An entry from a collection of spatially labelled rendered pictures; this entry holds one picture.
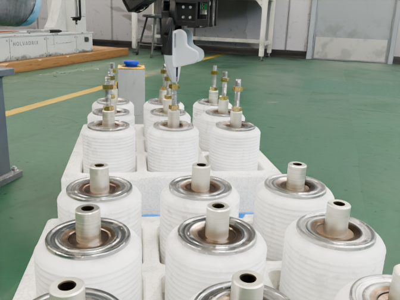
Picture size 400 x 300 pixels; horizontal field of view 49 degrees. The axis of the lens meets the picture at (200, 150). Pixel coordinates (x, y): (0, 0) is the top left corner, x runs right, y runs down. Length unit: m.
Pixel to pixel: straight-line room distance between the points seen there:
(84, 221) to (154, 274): 0.13
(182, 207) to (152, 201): 0.29
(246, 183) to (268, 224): 0.27
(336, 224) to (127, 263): 0.20
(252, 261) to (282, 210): 0.14
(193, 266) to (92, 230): 0.09
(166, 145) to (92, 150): 0.13
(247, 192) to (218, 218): 0.40
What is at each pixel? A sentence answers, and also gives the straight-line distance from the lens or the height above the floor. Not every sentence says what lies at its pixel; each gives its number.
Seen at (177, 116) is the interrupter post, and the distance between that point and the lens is 0.81.
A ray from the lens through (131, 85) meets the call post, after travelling 1.18.
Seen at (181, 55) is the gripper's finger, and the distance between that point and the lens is 0.77.
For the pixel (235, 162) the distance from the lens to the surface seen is 0.81.
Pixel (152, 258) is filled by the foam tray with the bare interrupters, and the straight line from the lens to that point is 0.53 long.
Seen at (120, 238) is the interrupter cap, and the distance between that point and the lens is 0.41.
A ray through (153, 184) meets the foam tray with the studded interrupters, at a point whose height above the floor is 0.17.
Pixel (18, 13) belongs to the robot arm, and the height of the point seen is 0.44.
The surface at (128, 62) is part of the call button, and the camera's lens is 1.19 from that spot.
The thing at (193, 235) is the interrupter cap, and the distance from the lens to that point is 0.42.
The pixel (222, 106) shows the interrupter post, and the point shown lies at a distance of 0.94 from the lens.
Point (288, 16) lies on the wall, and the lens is 5.77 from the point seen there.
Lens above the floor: 0.45
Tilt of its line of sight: 17 degrees down
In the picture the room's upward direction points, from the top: 2 degrees clockwise
